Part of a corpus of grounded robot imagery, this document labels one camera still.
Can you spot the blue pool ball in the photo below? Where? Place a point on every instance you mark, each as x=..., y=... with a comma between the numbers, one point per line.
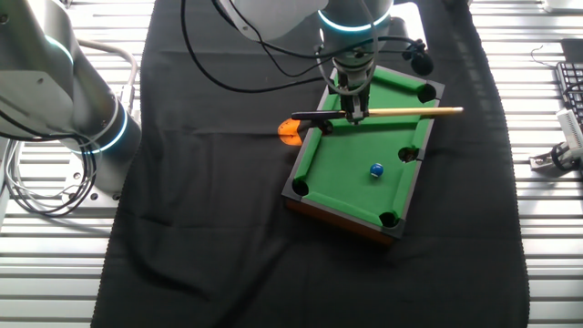
x=376, y=170

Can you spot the mini green pool table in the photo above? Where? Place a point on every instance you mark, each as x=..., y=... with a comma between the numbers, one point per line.
x=346, y=159

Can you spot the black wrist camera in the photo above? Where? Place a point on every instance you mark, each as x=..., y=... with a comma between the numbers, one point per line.
x=421, y=61

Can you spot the silver camera on stand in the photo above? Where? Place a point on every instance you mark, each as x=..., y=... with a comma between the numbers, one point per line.
x=571, y=130

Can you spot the black keyboard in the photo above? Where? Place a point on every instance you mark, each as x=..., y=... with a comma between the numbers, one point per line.
x=571, y=82

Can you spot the orange half-round plastic piece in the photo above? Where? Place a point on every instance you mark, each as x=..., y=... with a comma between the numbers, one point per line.
x=288, y=132

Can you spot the black cloth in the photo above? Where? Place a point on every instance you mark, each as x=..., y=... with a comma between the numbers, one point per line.
x=205, y=205

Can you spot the black flat pad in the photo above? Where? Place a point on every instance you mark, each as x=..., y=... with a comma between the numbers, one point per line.
x=574, y=50

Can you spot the metal camera stand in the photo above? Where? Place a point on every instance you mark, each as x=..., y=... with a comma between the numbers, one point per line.
x=542, y=160

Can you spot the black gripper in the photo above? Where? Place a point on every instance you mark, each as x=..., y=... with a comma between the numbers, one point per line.
x=353, y=84

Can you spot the white box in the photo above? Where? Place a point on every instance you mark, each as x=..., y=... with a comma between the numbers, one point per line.
x=565, y=5

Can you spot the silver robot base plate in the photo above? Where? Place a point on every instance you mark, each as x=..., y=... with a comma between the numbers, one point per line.
x=102, y=197

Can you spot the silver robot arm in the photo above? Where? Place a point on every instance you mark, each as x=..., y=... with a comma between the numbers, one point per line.
x=45, y=91

